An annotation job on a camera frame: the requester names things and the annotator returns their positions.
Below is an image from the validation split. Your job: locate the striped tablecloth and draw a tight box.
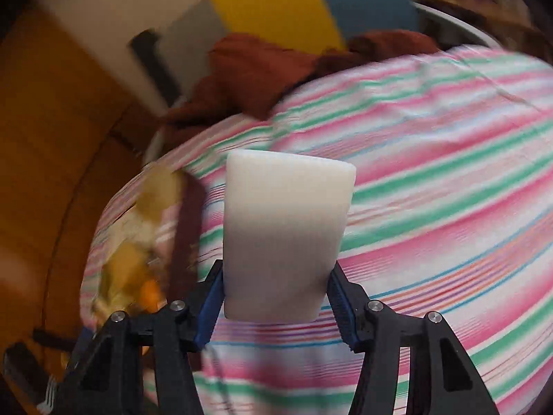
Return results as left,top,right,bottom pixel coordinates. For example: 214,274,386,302
80,45,553,415

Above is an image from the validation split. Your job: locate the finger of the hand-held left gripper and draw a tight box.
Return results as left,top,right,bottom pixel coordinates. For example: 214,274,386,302
32,328,78,351

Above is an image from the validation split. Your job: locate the wooden wardrobe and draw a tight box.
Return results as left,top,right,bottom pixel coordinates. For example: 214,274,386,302
0,13,165,355

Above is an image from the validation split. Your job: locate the grey yellow blue chair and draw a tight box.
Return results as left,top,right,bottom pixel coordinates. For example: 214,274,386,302
156,0,497,109

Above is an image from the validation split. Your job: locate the black rolled mat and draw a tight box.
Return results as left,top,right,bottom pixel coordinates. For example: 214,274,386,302
127,29,182,104

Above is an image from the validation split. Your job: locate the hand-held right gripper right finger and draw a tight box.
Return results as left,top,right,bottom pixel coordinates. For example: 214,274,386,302
326,263,499,415

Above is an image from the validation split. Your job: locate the white foam block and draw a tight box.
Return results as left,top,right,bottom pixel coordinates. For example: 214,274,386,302
222,149,357,324

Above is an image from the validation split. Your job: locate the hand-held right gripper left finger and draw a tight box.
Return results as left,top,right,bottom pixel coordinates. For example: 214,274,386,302
47,259,225,415

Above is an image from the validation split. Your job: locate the brown paper packet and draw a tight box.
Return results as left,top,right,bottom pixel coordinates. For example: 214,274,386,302
138,168,184,217

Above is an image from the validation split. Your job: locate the gold tin tray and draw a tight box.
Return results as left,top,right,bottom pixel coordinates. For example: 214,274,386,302
80,168,208,372

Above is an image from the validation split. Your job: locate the rust brown padded jacket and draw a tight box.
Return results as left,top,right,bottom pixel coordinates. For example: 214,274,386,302
158,30,441,139

